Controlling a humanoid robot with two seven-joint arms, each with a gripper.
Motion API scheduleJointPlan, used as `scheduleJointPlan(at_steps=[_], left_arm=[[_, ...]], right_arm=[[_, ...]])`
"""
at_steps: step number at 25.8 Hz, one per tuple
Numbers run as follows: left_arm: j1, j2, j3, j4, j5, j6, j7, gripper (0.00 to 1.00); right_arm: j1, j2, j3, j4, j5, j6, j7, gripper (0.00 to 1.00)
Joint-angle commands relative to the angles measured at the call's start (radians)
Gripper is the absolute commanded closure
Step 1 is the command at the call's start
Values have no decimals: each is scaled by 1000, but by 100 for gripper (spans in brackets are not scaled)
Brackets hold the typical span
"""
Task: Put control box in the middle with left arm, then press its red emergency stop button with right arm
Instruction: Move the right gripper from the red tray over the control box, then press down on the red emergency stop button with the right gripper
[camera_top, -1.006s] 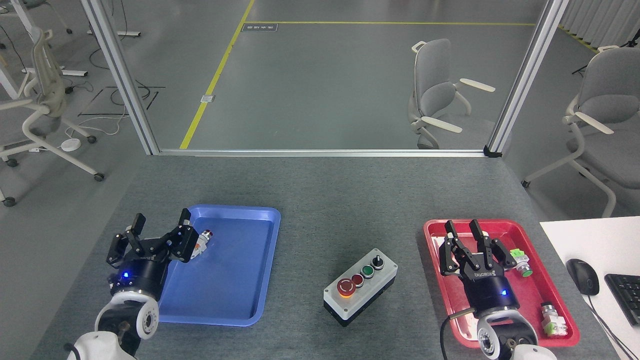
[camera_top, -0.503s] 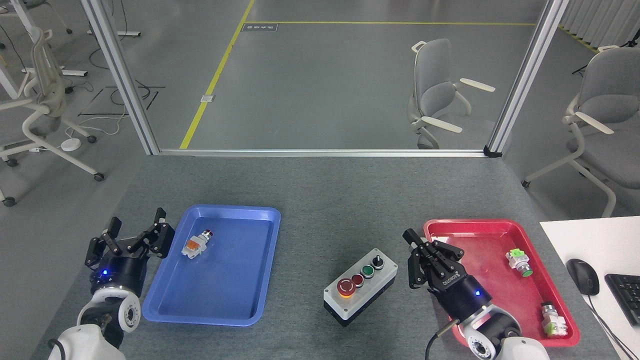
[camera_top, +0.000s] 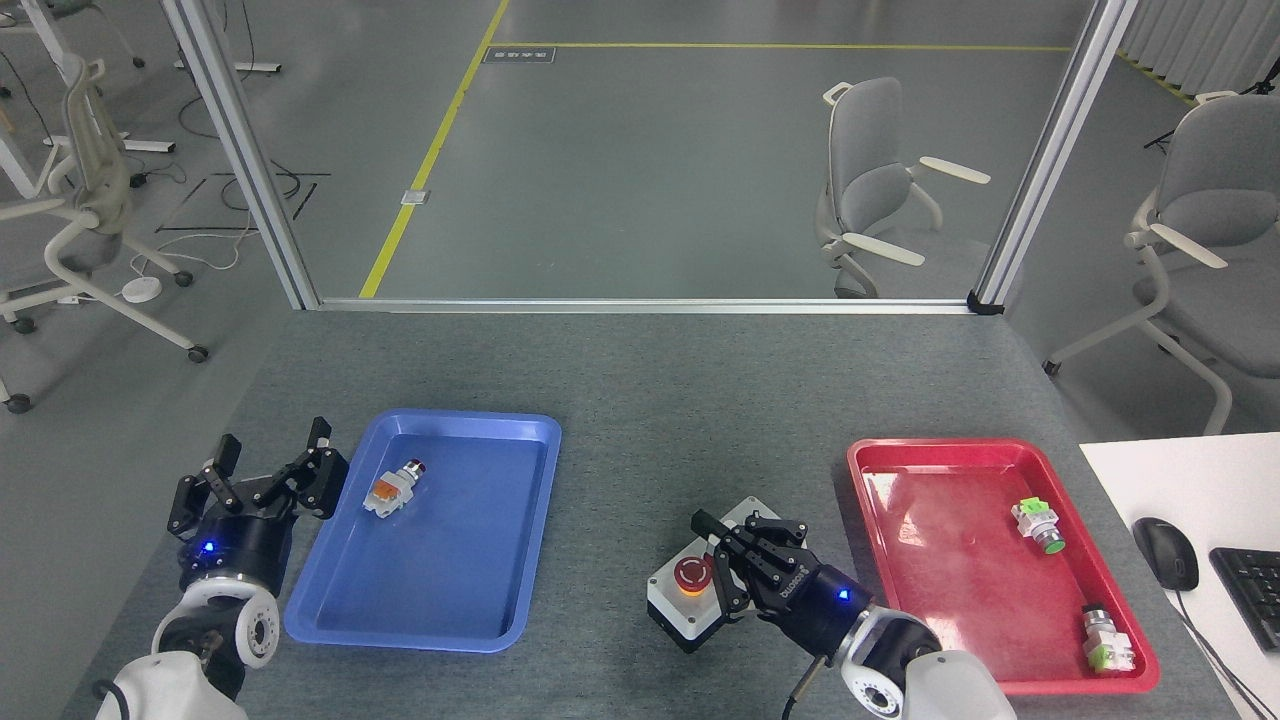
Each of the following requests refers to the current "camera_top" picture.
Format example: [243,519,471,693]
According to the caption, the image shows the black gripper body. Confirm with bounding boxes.
[745,560,878,661]
[177,500,297,593]

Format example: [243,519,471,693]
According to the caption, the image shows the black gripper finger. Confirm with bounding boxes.
[252,416,351,522]
[166,432,245,542]
[738,511,810,586]
[689,509,761,617]

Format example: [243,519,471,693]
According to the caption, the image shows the grey control box with buttons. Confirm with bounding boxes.
[646,496,773,657]

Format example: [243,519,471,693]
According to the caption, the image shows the blue plastic tray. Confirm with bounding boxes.
[284,408,563,655]

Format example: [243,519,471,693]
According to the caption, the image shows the red plastic tray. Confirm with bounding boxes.
[846,437,1162,696]

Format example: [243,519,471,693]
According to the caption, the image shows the white mesh office chair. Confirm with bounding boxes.
[0,55,211,416]

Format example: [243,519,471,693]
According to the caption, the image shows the black computer mouse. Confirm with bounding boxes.
[1132,517,1200,592]

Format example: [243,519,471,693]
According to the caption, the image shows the white side table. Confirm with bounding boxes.
[1078,432,1280,720]

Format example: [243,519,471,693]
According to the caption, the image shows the grey office chair white armrests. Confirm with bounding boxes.
[814,78,992,300]

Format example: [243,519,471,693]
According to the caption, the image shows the black keyboard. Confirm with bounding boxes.
[1208,546,1280,653]

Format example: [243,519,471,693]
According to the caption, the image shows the black tripod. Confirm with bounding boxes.
[1143,74,1280,152]

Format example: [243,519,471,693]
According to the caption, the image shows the white pleated curtain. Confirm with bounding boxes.
[1115,0,1280,99]

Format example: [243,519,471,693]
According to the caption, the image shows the orange red push button switch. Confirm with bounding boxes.
[362,459,429,521]

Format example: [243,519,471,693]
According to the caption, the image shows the white floor cable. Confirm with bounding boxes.
[130,222,263,283]

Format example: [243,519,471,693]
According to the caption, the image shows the silver aluminium rail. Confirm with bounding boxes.
[315,296,976,316]

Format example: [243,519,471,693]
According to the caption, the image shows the silver green push button switch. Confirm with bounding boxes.
[1080,603,1139,674]

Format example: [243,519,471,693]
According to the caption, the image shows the black floor cable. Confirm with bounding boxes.
[178,0,333,214]

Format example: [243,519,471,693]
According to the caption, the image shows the silver aluminium post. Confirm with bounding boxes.
[968,0,1141,313]
[160,0,322,312]

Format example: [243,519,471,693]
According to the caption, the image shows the black mouse cable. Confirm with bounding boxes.
[1170,587,1273,720]

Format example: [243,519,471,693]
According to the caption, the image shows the grey office chair white frame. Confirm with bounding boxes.
[1042,92,1280,437]

